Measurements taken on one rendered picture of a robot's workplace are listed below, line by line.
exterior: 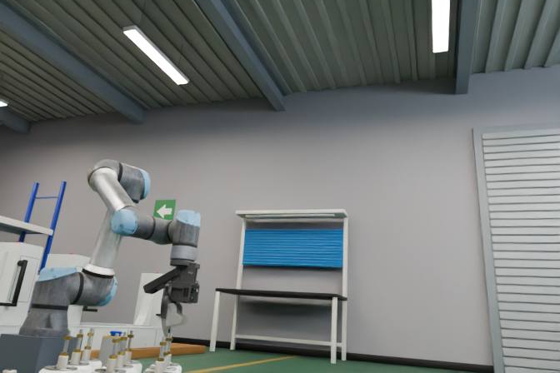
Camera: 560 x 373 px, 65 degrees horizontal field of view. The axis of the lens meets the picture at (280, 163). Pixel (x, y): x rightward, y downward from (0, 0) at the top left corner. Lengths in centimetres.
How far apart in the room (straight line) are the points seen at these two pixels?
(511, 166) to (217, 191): 428
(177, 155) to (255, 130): 148
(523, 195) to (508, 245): 68
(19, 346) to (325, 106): 601
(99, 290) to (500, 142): 561
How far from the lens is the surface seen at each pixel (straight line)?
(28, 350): 170
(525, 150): 655
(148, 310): 500
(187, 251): 135
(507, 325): 606
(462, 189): 639
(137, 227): 138
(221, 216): 704
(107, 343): 167
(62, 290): 174
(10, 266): 363
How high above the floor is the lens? 40
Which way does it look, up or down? 20 degrees up
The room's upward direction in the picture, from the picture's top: 4 degrees clockwise
